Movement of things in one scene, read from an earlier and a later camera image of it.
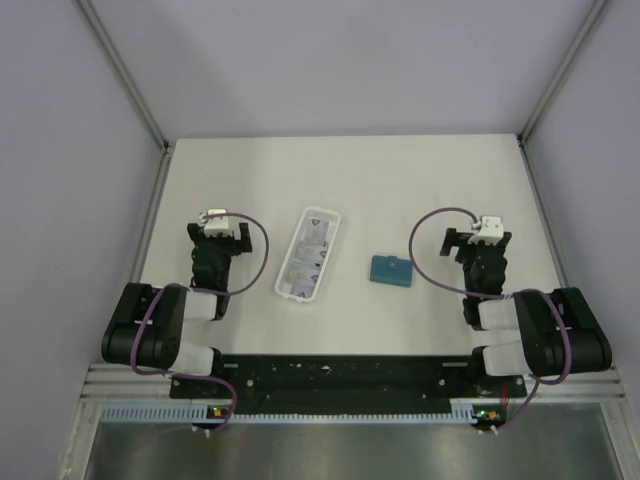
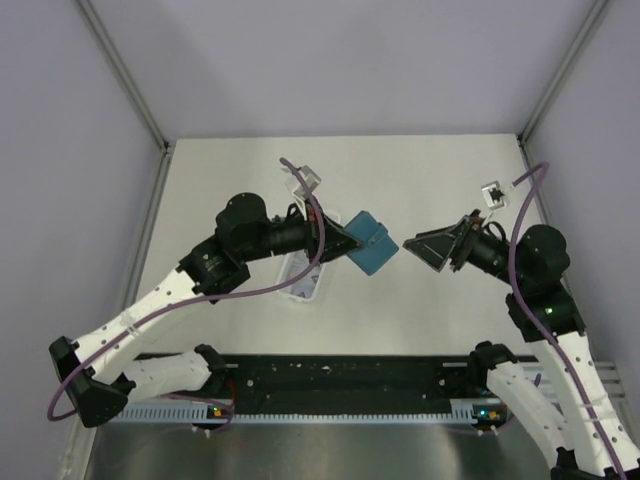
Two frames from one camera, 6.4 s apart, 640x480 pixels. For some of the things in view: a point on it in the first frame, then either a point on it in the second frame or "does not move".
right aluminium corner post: x=571 y=54 does not move
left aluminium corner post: x=126 y=74 does not move
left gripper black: x=241 y=245 to x=339 y=243
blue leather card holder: x=392 y=271 to x=377 y=246
